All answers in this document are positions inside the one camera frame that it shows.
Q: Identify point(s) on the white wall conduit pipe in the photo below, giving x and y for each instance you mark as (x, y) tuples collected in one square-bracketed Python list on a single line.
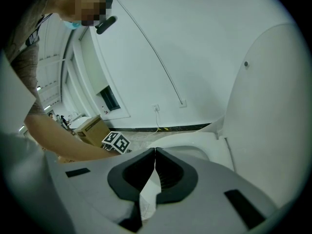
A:
[(156, 50)]

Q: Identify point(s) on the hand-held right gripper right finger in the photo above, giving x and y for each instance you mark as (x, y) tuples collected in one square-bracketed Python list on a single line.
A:
[(187, 179)]

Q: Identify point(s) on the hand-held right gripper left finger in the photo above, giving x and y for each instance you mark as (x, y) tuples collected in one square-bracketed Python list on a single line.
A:
[(114, 179)]

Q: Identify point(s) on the person's left forearm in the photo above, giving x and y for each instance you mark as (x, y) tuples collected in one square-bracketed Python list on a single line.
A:
[(61, 140)]

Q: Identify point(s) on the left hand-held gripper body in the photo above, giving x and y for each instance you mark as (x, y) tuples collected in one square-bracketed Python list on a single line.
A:
[(120, 143)]

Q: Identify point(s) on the white wall socket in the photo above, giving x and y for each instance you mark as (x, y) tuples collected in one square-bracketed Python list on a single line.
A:
[(156, 107)]

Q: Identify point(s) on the white toilet bowl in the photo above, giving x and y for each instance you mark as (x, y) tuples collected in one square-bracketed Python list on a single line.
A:
[(185, 140)]

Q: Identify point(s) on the black baseboard strip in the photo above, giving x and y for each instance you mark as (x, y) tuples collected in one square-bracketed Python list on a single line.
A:
[(146, 128)]

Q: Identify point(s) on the person's grey shirt torso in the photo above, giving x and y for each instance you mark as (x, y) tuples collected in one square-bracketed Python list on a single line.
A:
[(26, 64)]

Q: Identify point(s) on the brown cardboard box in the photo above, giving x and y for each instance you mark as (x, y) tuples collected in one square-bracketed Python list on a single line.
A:
[(93, 130)]

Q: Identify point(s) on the blue face mask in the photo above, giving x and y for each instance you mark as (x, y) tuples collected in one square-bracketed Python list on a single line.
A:
[(72, 25)]

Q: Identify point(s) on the dark wall window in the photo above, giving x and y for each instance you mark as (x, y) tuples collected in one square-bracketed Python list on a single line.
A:
[(111, 99)]

